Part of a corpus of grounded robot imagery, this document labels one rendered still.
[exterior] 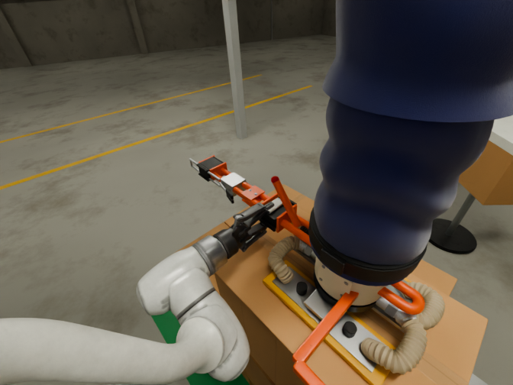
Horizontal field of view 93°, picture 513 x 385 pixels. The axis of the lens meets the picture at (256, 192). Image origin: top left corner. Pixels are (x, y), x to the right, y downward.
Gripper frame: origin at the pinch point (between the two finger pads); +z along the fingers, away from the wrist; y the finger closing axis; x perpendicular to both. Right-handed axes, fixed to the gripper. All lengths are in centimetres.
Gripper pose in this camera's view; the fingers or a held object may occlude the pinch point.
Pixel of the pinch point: (273, 211)
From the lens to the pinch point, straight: 75.0
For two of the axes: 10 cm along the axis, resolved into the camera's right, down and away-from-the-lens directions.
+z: 7.4, -4.5, 5.1
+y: 0.5, 7.9, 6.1
